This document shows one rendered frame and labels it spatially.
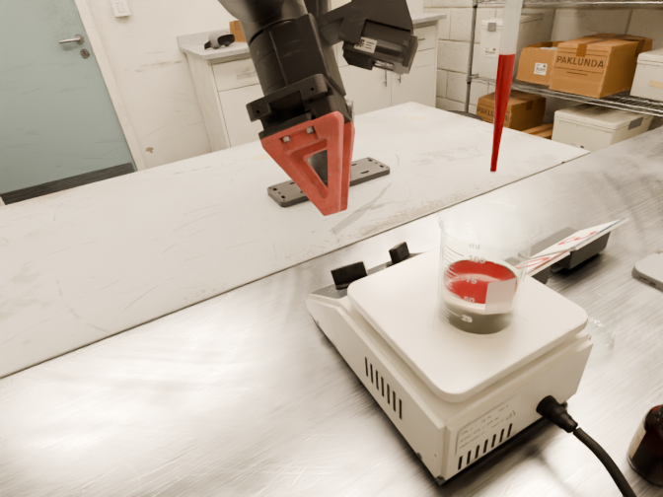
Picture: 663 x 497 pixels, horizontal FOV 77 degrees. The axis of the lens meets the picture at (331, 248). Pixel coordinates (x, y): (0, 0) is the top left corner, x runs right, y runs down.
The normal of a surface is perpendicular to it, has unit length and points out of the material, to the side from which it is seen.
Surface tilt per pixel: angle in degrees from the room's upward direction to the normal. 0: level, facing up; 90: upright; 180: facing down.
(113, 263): 0
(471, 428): 90
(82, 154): 90
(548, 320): 0
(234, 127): 90
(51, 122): 90
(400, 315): 0
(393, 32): 65
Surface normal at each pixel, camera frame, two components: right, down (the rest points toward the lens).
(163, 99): 0.48, 0.44
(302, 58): -0.22, 0.15
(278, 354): -0.10, -0.83
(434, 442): -0.88, 0.33
